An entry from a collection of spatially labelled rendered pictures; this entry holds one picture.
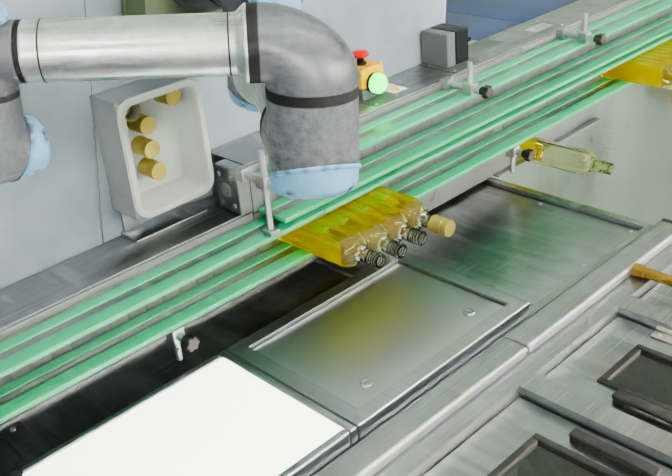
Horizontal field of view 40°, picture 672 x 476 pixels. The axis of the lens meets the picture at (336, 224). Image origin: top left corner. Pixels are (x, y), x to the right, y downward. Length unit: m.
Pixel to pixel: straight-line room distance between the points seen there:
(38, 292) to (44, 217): 0.14
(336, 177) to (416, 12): 1.12
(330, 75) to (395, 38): 1.08
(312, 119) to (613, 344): 0.86
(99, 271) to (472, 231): 0.88
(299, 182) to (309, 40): 0.17
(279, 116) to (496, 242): 1.04
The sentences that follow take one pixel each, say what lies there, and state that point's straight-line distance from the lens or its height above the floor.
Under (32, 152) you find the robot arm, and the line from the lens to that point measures 1.20.
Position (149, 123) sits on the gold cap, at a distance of 1.68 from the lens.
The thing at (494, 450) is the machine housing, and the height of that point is 1.48.
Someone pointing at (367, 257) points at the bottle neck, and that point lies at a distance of 1.69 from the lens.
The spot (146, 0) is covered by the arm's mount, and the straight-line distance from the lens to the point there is 1.63.
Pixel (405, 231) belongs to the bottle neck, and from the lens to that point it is 1.77.
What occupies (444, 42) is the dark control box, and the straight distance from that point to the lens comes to 2.19.
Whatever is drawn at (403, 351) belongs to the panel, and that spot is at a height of 1.23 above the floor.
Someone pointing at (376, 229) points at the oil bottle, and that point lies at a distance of 1.75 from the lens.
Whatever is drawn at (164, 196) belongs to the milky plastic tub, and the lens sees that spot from 1.74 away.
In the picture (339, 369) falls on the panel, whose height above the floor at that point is 1.18.
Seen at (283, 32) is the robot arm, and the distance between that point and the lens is 1.10.
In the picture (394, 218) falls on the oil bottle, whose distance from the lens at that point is 1.79.
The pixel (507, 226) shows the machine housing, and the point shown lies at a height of 1.06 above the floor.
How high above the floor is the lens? 2.18
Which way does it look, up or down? 41 degrees down
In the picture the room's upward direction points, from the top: 111 degrees clockwise
